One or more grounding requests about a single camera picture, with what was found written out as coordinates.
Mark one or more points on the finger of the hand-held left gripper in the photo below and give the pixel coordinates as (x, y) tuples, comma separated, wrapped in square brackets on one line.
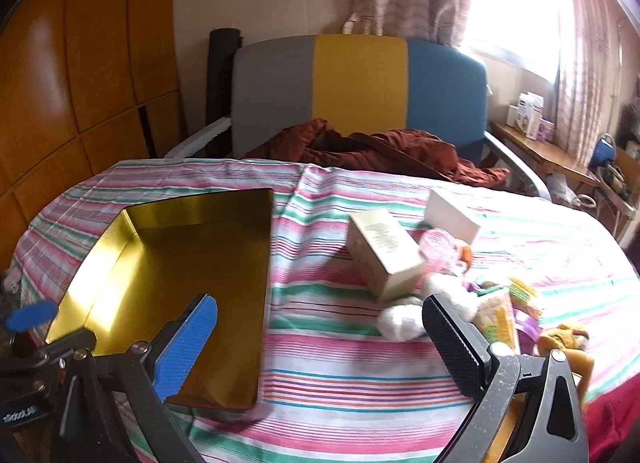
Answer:
[(27, 317)]

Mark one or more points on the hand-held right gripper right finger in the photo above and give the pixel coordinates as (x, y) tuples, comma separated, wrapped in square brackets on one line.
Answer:
[(452, 343)]

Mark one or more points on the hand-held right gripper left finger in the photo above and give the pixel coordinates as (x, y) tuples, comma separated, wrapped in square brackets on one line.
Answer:
[(185, 343)]

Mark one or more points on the white plastic bag bundle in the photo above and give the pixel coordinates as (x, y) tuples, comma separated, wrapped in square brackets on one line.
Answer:
[(447, 288), (402, 320)]

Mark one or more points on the purple snack packet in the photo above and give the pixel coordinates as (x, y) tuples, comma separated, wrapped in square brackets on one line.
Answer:
[(525, 330)]

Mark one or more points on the gold tin box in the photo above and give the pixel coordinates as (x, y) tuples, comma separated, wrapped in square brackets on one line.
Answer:
[(200, 253)]

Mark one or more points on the pink plastic cup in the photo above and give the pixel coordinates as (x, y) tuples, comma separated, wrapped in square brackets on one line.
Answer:
[(437, 248)]

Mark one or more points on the cream cardboard box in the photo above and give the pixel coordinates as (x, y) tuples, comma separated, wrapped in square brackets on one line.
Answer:
[(385, 253)]

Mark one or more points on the yellow plush toy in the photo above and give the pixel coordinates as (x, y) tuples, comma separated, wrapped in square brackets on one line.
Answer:
[(565, 335)]

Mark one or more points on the white cardboard box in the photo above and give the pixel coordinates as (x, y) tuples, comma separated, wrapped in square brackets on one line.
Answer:
[(452, 215)]

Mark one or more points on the striped tablecloth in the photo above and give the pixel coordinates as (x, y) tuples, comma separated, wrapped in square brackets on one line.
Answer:
[(350, 368)]

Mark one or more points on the red cloth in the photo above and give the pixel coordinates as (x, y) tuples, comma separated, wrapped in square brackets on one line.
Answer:
[(615, 423)]

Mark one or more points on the red-brown cloth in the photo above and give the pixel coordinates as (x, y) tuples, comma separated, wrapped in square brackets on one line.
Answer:
[(400, 148)]

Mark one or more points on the wooden desk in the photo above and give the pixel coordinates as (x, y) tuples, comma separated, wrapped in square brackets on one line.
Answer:
[(540, 148)]

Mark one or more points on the small pink box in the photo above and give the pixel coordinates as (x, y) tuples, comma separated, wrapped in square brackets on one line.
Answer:
[(545, 129)]

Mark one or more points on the white boxes on desk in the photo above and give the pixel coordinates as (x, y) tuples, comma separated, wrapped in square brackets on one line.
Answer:
[(522, 113)]

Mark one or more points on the blue cup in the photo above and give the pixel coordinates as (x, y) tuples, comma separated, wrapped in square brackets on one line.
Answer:
[(602, 150)]

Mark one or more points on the wooden wardrobe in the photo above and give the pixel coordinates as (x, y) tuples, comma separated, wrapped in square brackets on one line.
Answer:
[(75, 68)]

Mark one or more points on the black rolled mat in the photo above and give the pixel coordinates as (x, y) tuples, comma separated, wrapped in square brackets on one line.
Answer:
[(222, 73)]

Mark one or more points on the grey yellow blue chair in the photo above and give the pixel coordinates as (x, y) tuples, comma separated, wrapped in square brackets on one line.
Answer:
[(360, 83)]

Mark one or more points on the bright window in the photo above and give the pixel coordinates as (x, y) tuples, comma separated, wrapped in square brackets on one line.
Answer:
[(515, 3)]

